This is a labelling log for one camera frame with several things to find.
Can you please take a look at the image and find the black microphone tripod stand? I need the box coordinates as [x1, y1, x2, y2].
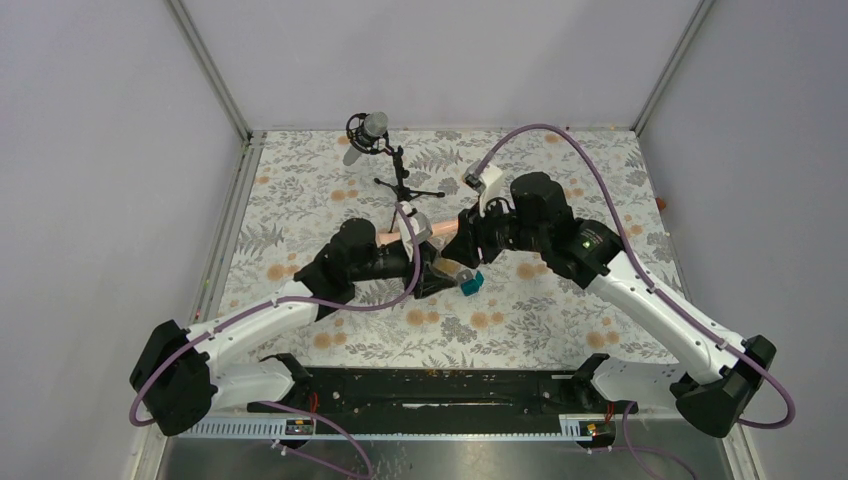
[374, 146, 446, 202]

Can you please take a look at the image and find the purple cable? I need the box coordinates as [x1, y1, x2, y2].
[128, 202, 424, 427]
[476, 123, 796, 431]

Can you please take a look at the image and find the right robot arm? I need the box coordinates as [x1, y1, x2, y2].
[442, 172, 776, 438]

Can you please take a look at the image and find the floral table mat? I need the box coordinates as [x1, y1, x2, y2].
[217, 131, 680, 369]

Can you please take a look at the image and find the pink tube container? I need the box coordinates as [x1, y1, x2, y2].
[377, 220, 458, 245]

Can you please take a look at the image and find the silver microphone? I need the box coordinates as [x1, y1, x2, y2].
[342, 111, 388, 167]

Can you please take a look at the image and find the white slotted cable duct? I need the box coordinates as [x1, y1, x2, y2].
[178, 414, 593, 442]

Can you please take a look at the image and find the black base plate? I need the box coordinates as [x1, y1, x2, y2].
[279, 354, 628, 432]

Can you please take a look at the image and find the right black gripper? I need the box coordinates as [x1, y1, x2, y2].
[441, 192, 547, 270]

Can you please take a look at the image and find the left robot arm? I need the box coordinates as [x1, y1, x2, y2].
[129, 218, 458, 436]

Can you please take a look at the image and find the teal pill box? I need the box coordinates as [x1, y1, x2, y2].
[456, 269, 484, 297]

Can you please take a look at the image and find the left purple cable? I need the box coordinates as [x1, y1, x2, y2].
[128, 202, 424, 427]

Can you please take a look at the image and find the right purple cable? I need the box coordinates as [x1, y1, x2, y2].
[476, 123, 796, 431]

